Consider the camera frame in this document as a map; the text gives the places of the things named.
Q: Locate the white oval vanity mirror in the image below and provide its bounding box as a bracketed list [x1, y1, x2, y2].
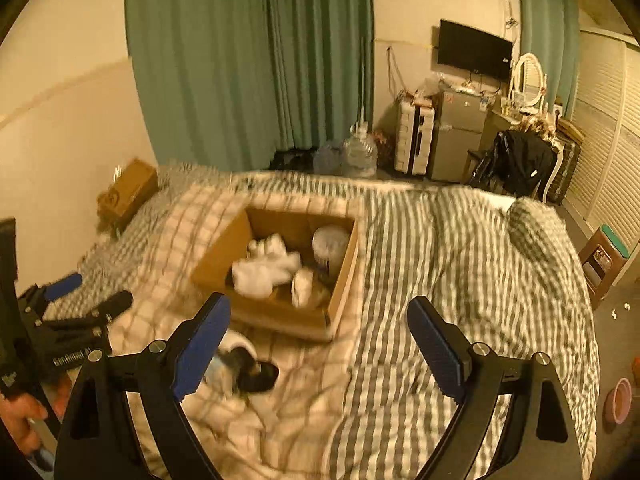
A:
[509, 53, 549, 111]

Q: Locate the dark cloth pile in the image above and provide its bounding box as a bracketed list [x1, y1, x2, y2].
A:
[270, 149, 321, 172]

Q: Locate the beige plaid blanket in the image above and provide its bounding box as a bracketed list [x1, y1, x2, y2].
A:
[107, 180, 372, 480]

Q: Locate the white chair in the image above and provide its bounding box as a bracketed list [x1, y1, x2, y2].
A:
[536, 146, 564, 202]

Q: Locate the small bluish water jug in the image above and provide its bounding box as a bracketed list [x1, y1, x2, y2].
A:
[314, 142, 346, 176]

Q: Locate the pink plastic basin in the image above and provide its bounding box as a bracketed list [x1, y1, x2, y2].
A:
[602, 377, 634, 424]

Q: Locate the large clear water jug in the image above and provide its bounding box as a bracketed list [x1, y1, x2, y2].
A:
[341, 122, 378, 180]

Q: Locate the person's left hand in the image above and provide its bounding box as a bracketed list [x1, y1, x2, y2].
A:
[0, 373, 76, 458]

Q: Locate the white crumpled cloth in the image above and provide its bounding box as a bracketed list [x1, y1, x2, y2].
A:
[231, 232, 302, 295]

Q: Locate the silver mini fridge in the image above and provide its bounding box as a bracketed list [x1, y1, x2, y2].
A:
[429, 91, 489, 183]

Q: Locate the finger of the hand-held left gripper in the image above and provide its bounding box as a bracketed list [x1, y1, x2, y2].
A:
[17, 272, 84, 322]
[40, 290, 134, 335]

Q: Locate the wide green curtain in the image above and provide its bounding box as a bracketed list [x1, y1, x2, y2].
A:
[124, 0, 375, 174]

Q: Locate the small closed cardboard box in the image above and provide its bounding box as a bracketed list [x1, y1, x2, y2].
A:
[96, 158, 160, 232]

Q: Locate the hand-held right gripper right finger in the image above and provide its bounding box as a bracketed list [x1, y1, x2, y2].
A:
[406, 296, 583, 480]

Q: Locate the grey gingham pillow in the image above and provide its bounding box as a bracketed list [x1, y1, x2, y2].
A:
[507, 199, 584, 267]

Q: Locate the narrow green curtain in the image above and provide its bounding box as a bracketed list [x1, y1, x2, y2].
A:
[517, 0, 581, 119]

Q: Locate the grey striped duvet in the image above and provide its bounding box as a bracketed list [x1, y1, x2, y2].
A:
[325, 185, 599, 480]

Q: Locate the white louvered wardrobe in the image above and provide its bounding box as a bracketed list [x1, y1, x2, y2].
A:
[562, 30, 640, 273]

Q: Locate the white round tub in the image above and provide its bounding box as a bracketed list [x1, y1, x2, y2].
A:
[312, 226, 351, 274]

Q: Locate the black and white sock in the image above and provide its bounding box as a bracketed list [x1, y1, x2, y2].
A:
[207, 332, 281, 397]

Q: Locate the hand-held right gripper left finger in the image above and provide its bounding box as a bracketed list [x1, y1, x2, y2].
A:
[54, 292, 232, 480]

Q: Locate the grey gingham bed sheet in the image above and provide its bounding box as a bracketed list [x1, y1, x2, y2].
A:
[75, 162, 236, 306]

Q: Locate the black wall television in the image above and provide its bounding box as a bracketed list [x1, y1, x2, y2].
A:
[437, 19, 515, 82]

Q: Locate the black jacket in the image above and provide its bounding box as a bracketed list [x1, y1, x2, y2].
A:
[469, 130, 556, 197]

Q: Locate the green topped stool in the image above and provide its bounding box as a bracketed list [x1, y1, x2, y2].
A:
[580, 224, 630, 311]

